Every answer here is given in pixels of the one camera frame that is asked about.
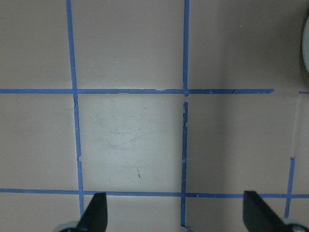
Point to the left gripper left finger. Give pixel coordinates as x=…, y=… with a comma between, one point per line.
x=94, y=219

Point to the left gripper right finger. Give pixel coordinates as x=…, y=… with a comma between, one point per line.
x=259, y=217

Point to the pale green steel pot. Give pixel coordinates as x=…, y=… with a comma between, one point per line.
x=305, y=45

